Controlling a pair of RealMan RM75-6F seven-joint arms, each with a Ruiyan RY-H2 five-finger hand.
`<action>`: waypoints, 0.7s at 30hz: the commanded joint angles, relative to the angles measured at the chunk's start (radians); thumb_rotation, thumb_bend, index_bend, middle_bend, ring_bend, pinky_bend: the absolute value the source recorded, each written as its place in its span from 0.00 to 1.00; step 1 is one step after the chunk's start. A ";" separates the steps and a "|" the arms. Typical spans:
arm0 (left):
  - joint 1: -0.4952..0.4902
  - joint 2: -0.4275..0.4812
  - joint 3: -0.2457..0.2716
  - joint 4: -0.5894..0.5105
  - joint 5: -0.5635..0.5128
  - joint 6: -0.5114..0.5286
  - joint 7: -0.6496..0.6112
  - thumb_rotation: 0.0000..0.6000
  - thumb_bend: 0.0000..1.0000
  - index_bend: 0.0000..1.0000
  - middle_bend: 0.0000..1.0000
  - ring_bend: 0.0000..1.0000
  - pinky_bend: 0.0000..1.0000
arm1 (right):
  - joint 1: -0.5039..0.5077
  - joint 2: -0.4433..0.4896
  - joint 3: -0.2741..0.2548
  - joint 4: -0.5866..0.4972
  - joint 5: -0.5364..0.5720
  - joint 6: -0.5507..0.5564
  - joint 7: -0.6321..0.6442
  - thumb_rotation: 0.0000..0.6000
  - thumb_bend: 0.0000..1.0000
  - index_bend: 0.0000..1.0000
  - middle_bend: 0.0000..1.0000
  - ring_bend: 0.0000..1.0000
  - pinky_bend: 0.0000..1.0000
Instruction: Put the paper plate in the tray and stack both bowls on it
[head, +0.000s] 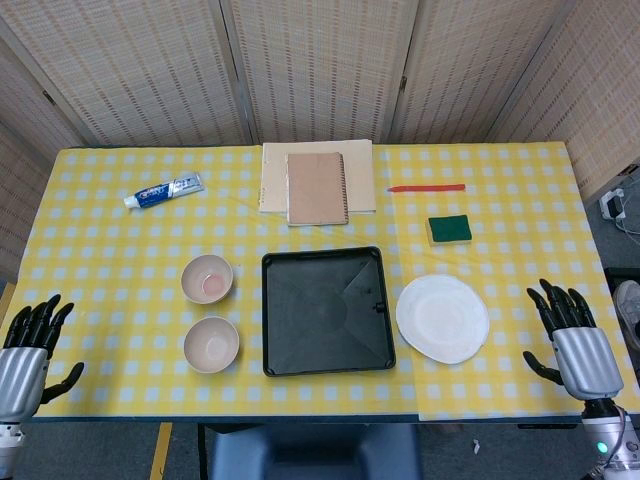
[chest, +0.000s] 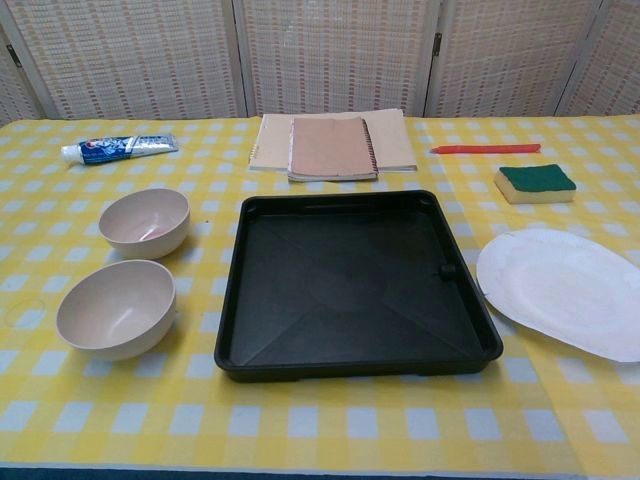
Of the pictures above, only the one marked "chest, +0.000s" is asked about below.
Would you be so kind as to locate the beige bowl with pink mark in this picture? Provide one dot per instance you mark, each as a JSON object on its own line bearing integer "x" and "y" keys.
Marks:
{"x": 145, "y": 215}

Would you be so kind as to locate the plain beige bowl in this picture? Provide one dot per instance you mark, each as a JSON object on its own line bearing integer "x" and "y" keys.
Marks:
{"x": 115, "y": 310}

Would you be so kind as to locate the white paper plate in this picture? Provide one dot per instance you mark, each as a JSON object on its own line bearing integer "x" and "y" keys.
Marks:
{"x": 560, "y": 290}

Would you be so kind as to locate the black plastic tray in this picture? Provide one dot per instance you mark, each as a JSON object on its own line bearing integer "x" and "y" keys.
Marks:
{"x": 350, "y": 280}

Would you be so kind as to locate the small brown spiral notebook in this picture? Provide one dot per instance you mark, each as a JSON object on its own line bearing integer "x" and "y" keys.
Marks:
{"x": 330, "y": 150}

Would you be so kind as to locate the large beige notebook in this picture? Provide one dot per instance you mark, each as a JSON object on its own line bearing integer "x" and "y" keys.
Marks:
{"x": 395, "y": 145}

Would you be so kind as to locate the yellow white checkered tablecloth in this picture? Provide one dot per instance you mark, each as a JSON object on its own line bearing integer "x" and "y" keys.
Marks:
{"x": 320, "y": 425}

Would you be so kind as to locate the red pen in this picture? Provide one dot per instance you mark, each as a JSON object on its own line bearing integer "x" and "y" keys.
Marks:
{"x": 485, "y": 148}

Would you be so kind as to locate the green yellow sponge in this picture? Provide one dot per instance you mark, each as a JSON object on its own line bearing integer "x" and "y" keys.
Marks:
{"x": 535, "y": 180}

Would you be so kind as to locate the blue white toothpaste tube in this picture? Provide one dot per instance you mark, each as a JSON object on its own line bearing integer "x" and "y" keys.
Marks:
{"x": 115, "y": 148}

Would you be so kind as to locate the woven folding screen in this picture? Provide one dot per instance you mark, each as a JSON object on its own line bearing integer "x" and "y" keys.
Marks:
{"x": 150, "y": 60}

